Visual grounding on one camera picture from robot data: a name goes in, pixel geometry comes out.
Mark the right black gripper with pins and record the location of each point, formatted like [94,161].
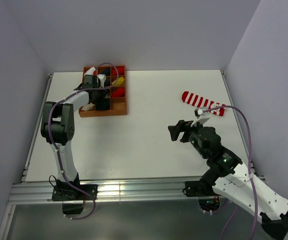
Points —
[182,126]

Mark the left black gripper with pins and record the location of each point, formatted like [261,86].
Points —
[103,93]

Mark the beige red sock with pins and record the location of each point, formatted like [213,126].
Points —
[88,107]

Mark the dark green reindeer sock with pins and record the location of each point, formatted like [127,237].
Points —
[104,105]

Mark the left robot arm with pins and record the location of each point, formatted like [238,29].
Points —
[58,127]

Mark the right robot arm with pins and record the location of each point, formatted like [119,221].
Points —
[228,176]

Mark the black white striped rolled sock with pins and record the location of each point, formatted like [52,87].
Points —
[107,93]

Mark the wooden compartment organizer tray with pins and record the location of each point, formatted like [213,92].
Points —
[118,106]

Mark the dark teal rolled sock middle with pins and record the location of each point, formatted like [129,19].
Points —
[107,82]

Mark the dark teal rolled sock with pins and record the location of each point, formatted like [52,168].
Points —
[106,72]
[107,82]

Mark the red rolled sock lower right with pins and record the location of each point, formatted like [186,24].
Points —
[118,93]

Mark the red rolled sock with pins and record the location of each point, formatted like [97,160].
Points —
[118,93]
[118,70]

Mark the dark teal rolled sock top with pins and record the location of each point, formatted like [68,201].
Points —
[106,72]

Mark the yellow rolled sock right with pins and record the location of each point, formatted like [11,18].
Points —
[119,82]

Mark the red white striped santa sock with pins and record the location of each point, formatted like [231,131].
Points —
[199,101]

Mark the red rolled sock top right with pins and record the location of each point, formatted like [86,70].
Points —
[118,70]

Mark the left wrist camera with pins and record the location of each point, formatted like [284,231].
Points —
[99,81]

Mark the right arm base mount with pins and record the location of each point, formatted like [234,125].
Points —
[208,200]

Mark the aluminium frame rail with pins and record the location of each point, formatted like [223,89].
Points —
[117,190]

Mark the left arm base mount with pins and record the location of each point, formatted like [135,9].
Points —
[73,196]

